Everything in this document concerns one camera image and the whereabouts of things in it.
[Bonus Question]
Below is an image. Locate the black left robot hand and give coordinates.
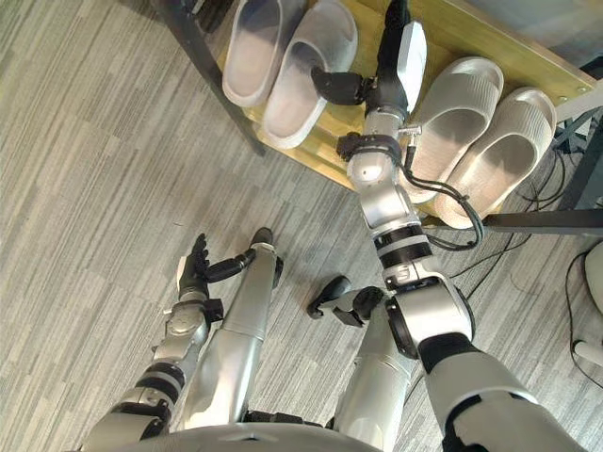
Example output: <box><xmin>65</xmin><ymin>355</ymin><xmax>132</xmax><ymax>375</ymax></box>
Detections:
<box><xmin>175</xmin><ymin>233</ymin><xmax>258</xmax><ymax>292</ymax></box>

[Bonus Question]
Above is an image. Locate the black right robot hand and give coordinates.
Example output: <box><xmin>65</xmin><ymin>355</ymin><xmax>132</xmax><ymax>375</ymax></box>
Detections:
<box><xmin>310</xmin><ymin>0</ymin><xmax>429</xmax><ymax>115</ymax></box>

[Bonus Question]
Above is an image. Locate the white slipper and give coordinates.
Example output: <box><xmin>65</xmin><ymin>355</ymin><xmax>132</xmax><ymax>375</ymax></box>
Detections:
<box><xmin>261</xmin><ymin>0</ymin><xmax>359</xmax><ymax>151</ymax></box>
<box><xmin>220</xmin><ymin>0</ymin><xmax>306</xmax><ymax>108</ymax></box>

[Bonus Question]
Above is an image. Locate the silver left robot leg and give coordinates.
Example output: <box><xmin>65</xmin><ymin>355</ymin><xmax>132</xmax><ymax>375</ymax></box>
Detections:
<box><xmin>181</xmin><ymin>243</ymin><xmax>285</xmax><ymax>425</ymax></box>

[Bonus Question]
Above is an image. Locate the silver robot leg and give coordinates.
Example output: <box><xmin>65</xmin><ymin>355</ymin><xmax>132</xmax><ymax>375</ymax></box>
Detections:
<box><xmin>328</xmin><ymin>285</ymin><xmax>412</xmax><ymax>446</ymax></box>
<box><xmin>181</xmin><ymin>243</ymin><xmax>285</xmax><ymax>425</ymax></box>

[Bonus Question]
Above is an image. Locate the beige ribbed slipper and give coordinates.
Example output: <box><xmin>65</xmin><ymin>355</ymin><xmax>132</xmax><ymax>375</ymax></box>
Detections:
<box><xmin>432</xmin><ymin>87</ymin><xmax>559</xmax><ymax>231</ymax></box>
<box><xmin>399</xmin><ymin>56</ymin><xmax>505</xmax><ymax>205</ymax></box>

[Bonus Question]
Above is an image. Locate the dark right robot foot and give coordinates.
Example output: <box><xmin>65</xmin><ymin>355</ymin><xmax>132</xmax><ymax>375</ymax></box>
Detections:
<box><xmin>307</xmin><ymin>276</ymin><xmax>353</xmax><ymax>319</ymax></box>

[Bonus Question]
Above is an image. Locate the silver robot torso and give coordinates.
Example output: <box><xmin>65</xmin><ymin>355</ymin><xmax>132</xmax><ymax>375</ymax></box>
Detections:
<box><xmin>134</xmin><ymin>421</ymin><xmax>395</xmax><ymax>452</ymax></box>

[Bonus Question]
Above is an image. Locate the silver right robot leg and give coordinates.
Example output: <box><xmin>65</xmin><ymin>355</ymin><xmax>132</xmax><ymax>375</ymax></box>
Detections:
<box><xmin>328</xmin><ymin>285</ymin><xmax>412</xmax><ymax>446</ymax></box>

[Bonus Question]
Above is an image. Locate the white appliance base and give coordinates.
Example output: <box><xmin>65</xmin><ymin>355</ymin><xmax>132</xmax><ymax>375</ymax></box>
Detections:
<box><xmin>582</xmin><ymin>242</ymin><xmax>603</xmax><ymax>315</ymax></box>

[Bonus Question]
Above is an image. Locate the white round floor part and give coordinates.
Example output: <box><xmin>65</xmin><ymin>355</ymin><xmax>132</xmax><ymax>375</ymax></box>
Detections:
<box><xmin>571</xmin><ymin>338</ymin><xmax>603</xmax><ymax>369</ymax></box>

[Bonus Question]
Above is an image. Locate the wooden shoe rack black frame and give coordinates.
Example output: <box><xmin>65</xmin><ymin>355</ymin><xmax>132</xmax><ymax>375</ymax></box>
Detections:
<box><xmin>117</xmin><ymin>0</ymin><xmax>603</xmax><ymax>237</ymax></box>

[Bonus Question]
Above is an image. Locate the black robot wrist cable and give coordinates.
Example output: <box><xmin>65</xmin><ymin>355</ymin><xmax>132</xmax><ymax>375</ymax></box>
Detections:
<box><xmin>399</xmin><ymin>145</ymin><xmax>485</xmax><ymax>250</ymax></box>

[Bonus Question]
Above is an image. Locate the black metal table frame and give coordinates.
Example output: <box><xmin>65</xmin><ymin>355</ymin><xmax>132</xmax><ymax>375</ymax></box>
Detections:
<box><xmin>553</xmin><ymin>106</ymin><xmax>603</xmax><ymax>211</ymax></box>

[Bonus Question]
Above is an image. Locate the black floor cable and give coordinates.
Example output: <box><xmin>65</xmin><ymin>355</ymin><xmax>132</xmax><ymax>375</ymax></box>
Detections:
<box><xmin>445</xmin><ymin>233</ymin><xmax>536</xmax><ymax>279</ymax></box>
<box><xmin>563</xmin><ymin>248</ymin><xmax>603</xmax><ymax>378</ymax></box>

